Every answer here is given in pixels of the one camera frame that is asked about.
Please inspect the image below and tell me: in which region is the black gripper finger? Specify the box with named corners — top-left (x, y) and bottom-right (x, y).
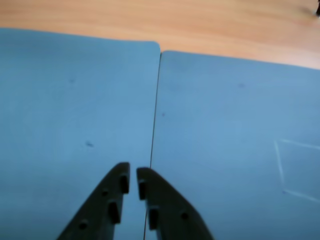
top-left (135, 166), bottom-right (216, 240)
top-left (55, 161), bottom-right (131, 240)

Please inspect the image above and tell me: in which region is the grey mat with chalk square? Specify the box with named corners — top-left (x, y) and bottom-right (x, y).
top-left (143, 49), bottom-right (320, 240)

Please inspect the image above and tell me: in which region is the plain grey mat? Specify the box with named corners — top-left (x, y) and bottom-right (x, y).
top-left (0, 26), bottom-right (162, 240)

